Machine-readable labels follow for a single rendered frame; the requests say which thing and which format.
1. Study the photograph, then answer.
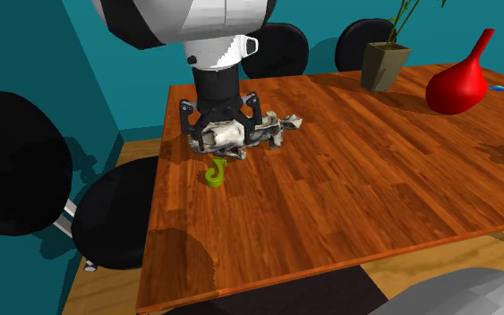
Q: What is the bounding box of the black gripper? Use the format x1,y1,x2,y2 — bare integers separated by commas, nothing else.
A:
178,64,262,148

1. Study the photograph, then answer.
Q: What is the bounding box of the white grey crumpled figure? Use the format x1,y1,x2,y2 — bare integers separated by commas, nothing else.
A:
187,110,303,161

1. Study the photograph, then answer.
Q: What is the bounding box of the green curled hook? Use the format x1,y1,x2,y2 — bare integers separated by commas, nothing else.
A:
203,157,229,189

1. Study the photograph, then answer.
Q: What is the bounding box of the black round chair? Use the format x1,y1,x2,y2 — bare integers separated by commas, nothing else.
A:
334,18,397,73
0,90,161,273
240,22,311,80

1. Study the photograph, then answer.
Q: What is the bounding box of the brown wooden table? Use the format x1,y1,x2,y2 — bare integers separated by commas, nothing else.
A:
135,63,504,315

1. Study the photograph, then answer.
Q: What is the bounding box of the potted plant in olive pot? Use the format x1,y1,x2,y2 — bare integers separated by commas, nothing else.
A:
360,0,448,93

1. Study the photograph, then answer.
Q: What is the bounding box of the red long-necked vase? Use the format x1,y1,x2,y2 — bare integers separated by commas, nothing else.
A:
424,28,496,116

